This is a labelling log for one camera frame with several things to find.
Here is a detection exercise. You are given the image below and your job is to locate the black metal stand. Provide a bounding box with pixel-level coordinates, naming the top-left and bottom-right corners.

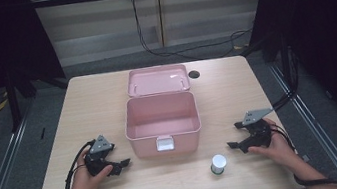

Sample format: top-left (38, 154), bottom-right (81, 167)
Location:
top-left (2, 71), bottom-right (25, 134)
top-left (275, 30), bottom-right (297, 95)

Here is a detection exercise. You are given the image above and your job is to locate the black table cable grommet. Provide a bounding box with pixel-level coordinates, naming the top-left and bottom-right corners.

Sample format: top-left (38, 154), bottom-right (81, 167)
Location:
top-left (186, 69), bottom-right (201, 80)

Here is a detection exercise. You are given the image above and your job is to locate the grey tape piece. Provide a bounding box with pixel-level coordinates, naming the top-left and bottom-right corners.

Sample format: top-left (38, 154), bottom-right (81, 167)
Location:
top-left (299, 152), bottom-right (312, 164)

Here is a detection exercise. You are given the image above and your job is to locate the long black floor cable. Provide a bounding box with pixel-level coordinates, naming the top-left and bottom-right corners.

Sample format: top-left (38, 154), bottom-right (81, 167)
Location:
top-left (130, 0), bottom-right (256, 70)

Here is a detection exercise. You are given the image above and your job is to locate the pink storage box with lid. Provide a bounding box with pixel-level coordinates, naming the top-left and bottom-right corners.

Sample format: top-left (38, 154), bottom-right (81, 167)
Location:
top-left (116, 61), bottom-right (206, 164)

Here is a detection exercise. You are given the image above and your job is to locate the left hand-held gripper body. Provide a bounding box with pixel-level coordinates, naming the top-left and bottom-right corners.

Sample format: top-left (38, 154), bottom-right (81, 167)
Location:
top-left (80, 132), bottom-right (121, 179)

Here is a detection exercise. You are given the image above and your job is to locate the yellow floor tape strip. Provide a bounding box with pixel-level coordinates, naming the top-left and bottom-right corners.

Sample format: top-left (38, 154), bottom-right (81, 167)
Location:
top-left (0, 97), bottom-right (11, 113)

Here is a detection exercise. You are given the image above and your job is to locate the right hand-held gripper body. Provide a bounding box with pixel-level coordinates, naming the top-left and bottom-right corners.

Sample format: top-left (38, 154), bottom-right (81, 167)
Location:
top-left (239, 106), bottom-right (281, 154)

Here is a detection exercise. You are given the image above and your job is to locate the person's left hand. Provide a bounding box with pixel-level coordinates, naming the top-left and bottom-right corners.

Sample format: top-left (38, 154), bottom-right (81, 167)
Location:
top-left (63, 145), bottom-right (118, 189)

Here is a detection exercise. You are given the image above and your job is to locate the right hand-held gripper black cable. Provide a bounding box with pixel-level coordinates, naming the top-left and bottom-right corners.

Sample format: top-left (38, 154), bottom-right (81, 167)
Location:
top-left (258, 40), bottom-right (337, 189)

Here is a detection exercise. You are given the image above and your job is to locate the small white cylindrical bottle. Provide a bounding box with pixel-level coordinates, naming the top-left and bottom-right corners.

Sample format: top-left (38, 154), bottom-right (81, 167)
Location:
top-left (208, 153), bottom-right (230, 177)

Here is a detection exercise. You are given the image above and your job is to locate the hand-held gripper black cable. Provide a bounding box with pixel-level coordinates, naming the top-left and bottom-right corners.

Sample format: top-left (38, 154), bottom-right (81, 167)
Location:
top-left (57, 138), bottom-right (104, 189)
top-left (258, 40), bottom-right (337, 189)

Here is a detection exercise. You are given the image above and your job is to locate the black floor tape strip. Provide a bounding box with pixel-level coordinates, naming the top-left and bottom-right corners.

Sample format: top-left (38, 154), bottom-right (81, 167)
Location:
top-left (38, 126), bottom-right (48, 141)

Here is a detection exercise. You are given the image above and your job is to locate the person's right hand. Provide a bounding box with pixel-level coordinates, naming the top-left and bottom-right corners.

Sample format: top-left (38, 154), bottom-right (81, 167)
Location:
top-left (243, 114), bottom-right (301, 176)

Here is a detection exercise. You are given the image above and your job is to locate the left hand-held gripper black cable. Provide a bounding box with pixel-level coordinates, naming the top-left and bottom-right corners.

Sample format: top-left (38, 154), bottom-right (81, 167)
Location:
top-left (57, 138), bottom-right (104, 189)

